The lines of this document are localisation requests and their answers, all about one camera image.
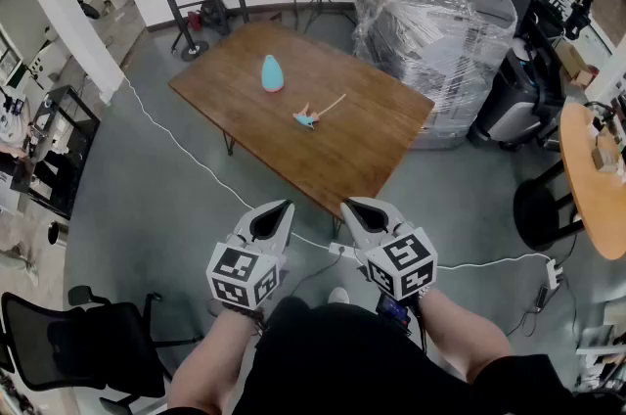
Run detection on person's black clothing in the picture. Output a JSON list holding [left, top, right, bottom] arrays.
[[234, 295, 578, 415]]

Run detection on teal egg-shaped holder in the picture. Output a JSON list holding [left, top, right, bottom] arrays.
[[260, 54, 286, 94]]

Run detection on pink and teal brush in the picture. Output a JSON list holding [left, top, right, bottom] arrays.
[[291, 93, 348, 130]]

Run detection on person's right forearm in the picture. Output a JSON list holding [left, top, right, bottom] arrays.
[[418, 290, 513, 385]]

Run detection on black frame cabinet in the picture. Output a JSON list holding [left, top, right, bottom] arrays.
[[26, 84, 102, 221]]

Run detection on black office chair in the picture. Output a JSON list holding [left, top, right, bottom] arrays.
[[0, 285, 204, 415]]

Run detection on cardboard box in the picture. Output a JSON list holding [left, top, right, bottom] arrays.
[[557, 39, 596, 86]]

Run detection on person's left forearm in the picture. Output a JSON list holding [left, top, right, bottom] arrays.
[[168, 304, 265, 415]]

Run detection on black device with screen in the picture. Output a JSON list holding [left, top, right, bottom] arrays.
[[376, 293, 411, 329]]

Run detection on brown beaded bracelet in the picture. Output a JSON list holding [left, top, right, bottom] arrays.
[[214, 302, 266, 332]]

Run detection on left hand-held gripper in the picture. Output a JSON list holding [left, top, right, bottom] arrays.
[[205, 200, 295, 310]]

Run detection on round orange table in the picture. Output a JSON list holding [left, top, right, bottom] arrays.
[[513, 102, 626, 261]]

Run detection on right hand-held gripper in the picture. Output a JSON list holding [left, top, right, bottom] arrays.
[[340, 196, 438, 301]]

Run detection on metal bin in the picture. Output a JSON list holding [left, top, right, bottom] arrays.
[[47, 220, 69, 251]]

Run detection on grey black machine base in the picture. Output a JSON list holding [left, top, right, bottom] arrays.
[[467, 0, 563, 153]]

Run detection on white power cable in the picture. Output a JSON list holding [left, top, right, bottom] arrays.
[[121, 74, 334, 253], [437, 253, 554, 270]]

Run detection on plastic-wrapped machine stack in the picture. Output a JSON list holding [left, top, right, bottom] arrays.
[[352, 0, 518, 150]]

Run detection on white power strip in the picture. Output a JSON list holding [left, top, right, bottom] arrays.
[[545, 257, 563, 291], [328, 241, 363, 258]]

